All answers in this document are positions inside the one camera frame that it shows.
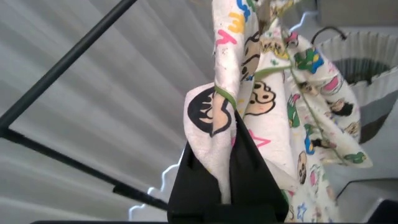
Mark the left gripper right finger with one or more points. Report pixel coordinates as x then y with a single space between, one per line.
252 180

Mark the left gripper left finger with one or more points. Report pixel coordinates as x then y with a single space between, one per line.
189 186

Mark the cream printed garment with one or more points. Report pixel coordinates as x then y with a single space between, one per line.
270 124

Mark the black clothes rack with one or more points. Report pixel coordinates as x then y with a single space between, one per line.
68 59

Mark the white laundry basket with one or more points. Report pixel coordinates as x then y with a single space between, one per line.
373 43

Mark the white curtain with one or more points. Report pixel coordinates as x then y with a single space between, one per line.
124 102

